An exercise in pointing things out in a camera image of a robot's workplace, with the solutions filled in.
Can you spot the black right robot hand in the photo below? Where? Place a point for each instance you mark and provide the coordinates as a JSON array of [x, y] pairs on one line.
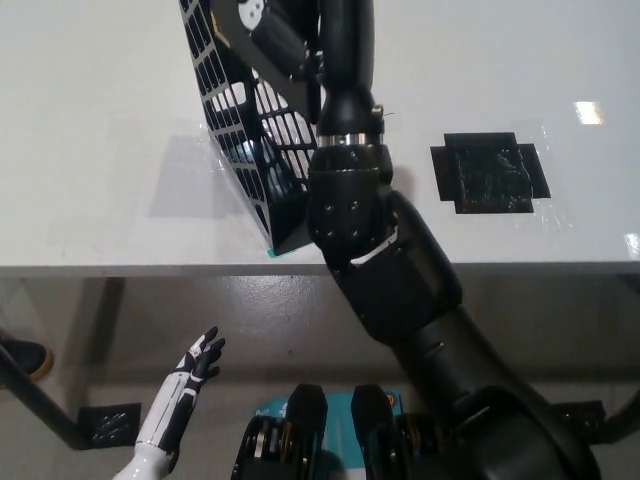
[[347, 40]]

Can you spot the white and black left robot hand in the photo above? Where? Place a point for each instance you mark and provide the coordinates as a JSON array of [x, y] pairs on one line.
[[167, 410]]

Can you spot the black and teal robot body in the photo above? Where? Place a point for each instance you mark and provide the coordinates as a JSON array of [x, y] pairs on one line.
[[310, 415]]

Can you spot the black mesh magazine shelf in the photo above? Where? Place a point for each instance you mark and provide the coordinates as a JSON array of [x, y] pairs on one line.
[[285, 230]]

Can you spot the black metal table leg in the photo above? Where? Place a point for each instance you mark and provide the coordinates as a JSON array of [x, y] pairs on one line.
[[625, 422], [40, 395]]

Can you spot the black shoe with tan sole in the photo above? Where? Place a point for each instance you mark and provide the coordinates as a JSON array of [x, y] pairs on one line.
[[27, 355]]

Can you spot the teal tape marker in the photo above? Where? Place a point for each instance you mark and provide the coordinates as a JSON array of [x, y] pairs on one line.
[[273, 253]]

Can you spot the black tape patch on table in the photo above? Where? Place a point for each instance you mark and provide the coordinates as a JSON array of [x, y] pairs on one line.
[[490, 175]]

